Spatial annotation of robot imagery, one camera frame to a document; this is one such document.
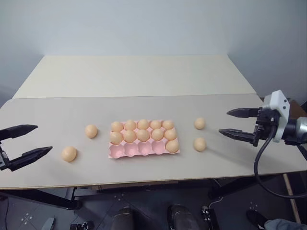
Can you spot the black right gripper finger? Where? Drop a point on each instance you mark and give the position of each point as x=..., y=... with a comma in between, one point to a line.
x=239, y=135
x=244, y=112

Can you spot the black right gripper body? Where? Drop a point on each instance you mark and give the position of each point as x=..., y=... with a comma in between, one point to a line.
x=266, y=124

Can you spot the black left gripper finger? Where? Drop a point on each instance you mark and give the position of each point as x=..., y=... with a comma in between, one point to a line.
x=19, y=130
x=31, y=155

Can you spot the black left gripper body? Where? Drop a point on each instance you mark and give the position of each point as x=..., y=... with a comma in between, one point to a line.
x=4, y=160

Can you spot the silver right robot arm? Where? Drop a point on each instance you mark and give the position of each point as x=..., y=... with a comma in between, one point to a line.
x=301, y=129

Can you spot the pink plastic egg tray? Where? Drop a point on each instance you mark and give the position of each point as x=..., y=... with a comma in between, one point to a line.
x=134, y=152

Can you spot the beige egg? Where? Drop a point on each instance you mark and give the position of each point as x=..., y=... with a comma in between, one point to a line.
x=129, y=136
x=130, y=124
x=116, y=138
x=199, y=123
x=157, y=134
x=200, y=144
x=172, y=146
x=143, y=124
x=69, y=154
x=168, y=124
x=91, y=131
x=155, y=124
x=143, y=134
x=117, y=126
x=170, y=134

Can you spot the black table leg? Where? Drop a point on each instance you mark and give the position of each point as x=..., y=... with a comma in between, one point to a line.
x=40, y=198

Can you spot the light wooden slat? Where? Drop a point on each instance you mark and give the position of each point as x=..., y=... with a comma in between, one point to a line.
x=291, y=201

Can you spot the black shoe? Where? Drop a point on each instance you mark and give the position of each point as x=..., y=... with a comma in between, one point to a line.
x=255, y=219

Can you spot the small black device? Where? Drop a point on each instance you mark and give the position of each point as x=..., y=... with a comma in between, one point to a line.
x=80, y=226

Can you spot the black box with screws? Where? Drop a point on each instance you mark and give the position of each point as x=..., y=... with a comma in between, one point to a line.
x=209, y=218

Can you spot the dark rounded shape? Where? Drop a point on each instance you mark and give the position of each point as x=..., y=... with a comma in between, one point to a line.
x=183, y=218
x=123, y=219

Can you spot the blue jeans leg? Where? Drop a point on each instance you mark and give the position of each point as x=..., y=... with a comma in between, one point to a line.
x=285, y=225

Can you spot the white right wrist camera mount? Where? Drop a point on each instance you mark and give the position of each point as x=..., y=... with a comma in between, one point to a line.
x=278, y=99

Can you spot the grey metal bracket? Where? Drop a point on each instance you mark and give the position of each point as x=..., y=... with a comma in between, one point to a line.
x=49, y=224

